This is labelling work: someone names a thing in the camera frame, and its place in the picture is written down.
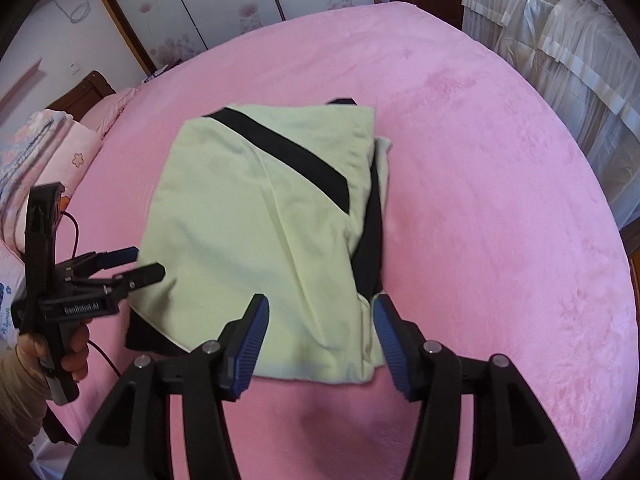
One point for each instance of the green and black hooded jacket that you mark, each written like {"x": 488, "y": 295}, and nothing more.
{"x": 225, "y": 210}

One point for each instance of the pink wall shelf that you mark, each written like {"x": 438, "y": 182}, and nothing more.
{"x": 22, "y": 80}

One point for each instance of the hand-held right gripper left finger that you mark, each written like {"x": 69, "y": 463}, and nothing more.
{"x": 252, "y": 345}

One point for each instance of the pink cartoon-print pillow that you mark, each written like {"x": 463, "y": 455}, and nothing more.
{"x": 7, "y": 285}

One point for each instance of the wooden cabinet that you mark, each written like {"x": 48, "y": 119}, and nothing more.
{"x": 635, "y": 275}

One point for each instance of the white lace-covered furniture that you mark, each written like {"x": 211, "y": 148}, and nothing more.
{"x": 560, "y": 50}

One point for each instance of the pink ruffled pillow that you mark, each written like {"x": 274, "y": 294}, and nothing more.
{"x": 107, "y": 110}

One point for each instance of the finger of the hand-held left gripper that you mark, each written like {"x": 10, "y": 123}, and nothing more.
{"x": 145, "y": 275}
{"x": 117, "y": 256}

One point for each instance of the dark wooden headboard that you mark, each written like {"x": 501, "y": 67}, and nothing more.
{"x": 85, "y": 92}

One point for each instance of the person's left hand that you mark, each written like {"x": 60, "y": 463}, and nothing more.
{"x": 77, "y": 350}

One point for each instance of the small dark object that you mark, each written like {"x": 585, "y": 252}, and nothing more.
{"x": 159, "y": 75}

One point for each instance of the floral sliding-door wardrobe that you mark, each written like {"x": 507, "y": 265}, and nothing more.
{"x": 225, "y": 5}

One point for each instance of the pink flower pillow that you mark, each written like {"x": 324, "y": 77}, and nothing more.
{"x": 80, "y": 160}

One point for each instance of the folded floral quilt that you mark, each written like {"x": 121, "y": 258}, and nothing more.
{"x": 30, "y": 145}

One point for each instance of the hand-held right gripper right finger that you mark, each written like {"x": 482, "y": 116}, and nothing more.
{"x": 390, "y": 345}

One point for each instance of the pink bed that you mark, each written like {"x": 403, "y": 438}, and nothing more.
{"x": 475, "y": 185}

